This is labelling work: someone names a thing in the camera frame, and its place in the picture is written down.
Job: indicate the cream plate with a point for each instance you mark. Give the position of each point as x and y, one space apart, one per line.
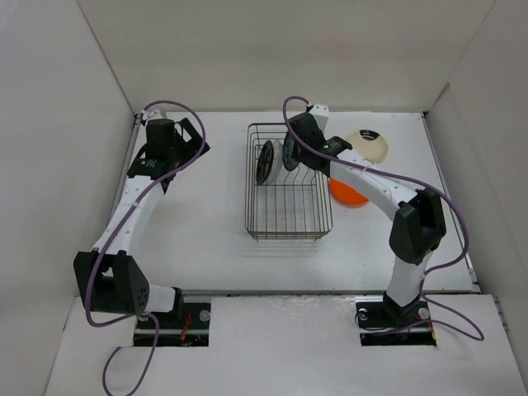
369 144

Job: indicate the black plate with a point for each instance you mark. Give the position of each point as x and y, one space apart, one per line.
264 163

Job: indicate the blue patterned plate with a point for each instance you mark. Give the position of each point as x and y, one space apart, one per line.
289 152

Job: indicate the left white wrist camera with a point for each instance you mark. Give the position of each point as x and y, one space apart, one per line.
155 114

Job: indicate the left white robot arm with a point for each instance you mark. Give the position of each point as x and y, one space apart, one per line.
109 278

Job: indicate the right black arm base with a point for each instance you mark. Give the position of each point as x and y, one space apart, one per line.
383 323

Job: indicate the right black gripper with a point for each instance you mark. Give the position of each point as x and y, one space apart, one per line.
294 153

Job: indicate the orange plate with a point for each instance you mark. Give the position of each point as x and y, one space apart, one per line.
346 195

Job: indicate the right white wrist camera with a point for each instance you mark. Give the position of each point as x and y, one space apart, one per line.
320 113

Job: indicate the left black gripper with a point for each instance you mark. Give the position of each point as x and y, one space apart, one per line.
191 145

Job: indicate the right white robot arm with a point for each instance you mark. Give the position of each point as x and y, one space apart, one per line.
418 222

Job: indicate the grey wire dish rack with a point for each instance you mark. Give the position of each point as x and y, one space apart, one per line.
296 206

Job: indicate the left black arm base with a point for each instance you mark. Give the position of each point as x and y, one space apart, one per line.
191 328

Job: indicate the clear glass plate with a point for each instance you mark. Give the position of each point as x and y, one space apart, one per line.
276 162

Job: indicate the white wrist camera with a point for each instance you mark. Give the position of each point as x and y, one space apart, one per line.
155 114
320 113

